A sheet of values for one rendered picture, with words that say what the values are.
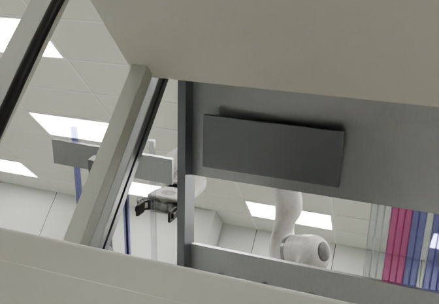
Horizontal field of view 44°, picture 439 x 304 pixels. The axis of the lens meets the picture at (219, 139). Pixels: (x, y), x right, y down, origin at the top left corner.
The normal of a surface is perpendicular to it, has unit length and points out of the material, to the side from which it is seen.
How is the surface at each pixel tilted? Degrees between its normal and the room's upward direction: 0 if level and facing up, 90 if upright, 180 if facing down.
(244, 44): 180
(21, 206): 90
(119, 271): 90
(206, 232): 90
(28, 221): 90
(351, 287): 135
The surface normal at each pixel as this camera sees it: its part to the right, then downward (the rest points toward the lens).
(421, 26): -0.25, 0.87
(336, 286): -0.33, 0.29
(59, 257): -0.21, -0.47
